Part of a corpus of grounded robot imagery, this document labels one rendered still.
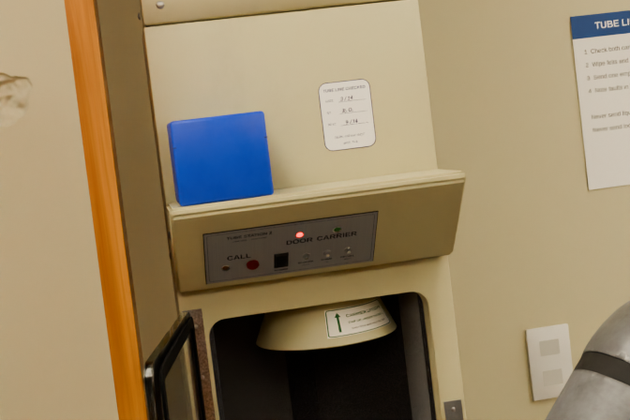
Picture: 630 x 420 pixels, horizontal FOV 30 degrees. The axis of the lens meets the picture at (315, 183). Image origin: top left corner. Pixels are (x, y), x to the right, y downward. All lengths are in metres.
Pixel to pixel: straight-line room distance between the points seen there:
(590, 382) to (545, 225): 1.13
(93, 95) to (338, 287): 0.36
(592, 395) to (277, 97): 0.69
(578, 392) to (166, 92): 0.71
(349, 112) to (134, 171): 0.50
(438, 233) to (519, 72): 0.59
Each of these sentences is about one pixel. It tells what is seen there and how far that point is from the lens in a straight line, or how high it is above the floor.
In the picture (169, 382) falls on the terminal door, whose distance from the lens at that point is 1.13.
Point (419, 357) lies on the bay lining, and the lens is 1.46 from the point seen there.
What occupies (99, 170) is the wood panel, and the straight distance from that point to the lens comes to 1.25.
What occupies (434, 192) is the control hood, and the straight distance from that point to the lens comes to 1.28.
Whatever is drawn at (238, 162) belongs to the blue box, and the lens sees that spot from 1.24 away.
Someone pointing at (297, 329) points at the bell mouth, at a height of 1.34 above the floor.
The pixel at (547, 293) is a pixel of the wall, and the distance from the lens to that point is 1.91.
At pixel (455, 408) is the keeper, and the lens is 1.43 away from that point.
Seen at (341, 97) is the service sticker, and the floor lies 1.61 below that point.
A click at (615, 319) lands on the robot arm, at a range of 0.80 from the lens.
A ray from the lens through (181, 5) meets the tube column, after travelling 1.35.
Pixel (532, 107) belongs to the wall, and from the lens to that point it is 1.88.
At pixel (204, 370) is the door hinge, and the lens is 1.37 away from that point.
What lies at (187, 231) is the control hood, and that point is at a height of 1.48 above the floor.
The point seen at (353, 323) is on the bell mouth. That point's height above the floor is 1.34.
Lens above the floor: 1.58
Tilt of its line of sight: 3 degrees down
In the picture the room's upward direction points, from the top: 7 degrees counter-clockwise
